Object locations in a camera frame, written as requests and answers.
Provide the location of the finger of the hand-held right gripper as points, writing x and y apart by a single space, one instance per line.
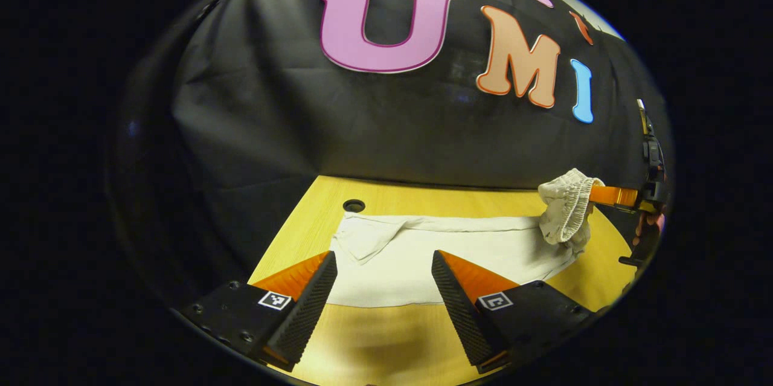
613 195

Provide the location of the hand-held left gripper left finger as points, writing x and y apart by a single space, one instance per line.
311 304

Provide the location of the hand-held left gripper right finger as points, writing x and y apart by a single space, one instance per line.
456 310

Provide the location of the cream white jeans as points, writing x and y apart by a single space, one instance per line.
392 259

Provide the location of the black backdrop cloth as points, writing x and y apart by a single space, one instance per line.
272 102

